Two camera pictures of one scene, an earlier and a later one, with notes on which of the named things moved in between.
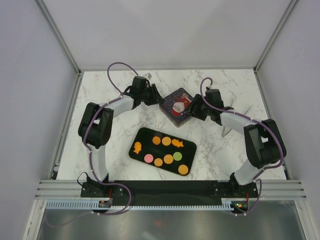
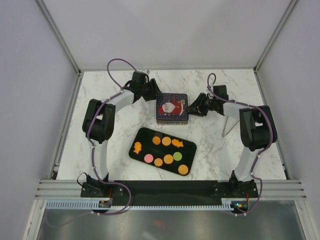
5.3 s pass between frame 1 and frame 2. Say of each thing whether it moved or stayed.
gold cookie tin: moved
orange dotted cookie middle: stayed
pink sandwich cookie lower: stayed
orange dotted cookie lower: stayed
